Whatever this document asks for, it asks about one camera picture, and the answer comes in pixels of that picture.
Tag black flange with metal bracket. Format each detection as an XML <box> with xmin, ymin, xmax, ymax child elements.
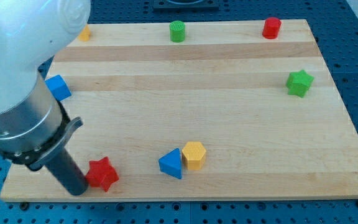
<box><xmin>0</xmin><ymin>101</ymin><xmax>83</xmax><ymax>171</ymax></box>

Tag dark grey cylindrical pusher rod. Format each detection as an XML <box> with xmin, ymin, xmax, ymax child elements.
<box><xmin>45</xmin><ymin>148</ymin><xmax>88</xmax><ymax>196</ymax></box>

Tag red star block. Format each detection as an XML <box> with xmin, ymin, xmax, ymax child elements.
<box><xmin>85</xmin><ymin>156</ymin><xmax>119</xmax><ymax>192</ymax></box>

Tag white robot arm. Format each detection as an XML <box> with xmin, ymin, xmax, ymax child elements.
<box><xmin>0</xmin><ymin>0</ymin><xmax>91</xmax><ymax>195</ymax></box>

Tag blue triangle block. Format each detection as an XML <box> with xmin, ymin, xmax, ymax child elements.
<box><xmin>158</xmin><ymin>148</ymin><xmax>182</xmax><ymax>179</ymax></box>

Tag green star block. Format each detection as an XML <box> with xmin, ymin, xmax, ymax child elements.
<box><xmin>286</xmin><ymin>70</ymin><xmax>314</xmax><ymax>98</ymax></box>

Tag blue cube block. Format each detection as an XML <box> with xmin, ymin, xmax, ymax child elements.
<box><xmin>45</xmin><ymin>75</ymin><xmax>71</xmax><ymax>101</ymax></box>

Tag yellow hexagon block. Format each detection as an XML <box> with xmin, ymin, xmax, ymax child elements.
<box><xmin>182</xmin><ymin>141</ymin><xmax>206</xmax><ymax>170</ymax></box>

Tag wooden board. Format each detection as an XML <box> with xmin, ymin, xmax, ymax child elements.
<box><xmin>0</xmin><ymin>19</ymin><xmax>358</xmax><ymax>202</ymax></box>

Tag green cylinder block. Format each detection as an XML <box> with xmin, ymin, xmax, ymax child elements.
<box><xmin>169</xmin><ymin>21</ymin><xmax>186</xmax><ymax>43</ymax></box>

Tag red cylinder block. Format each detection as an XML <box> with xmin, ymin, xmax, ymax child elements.
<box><xmin>262</xmin><ymin>17</ymin><xmax>282</xmax><ymax>39</ymax></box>

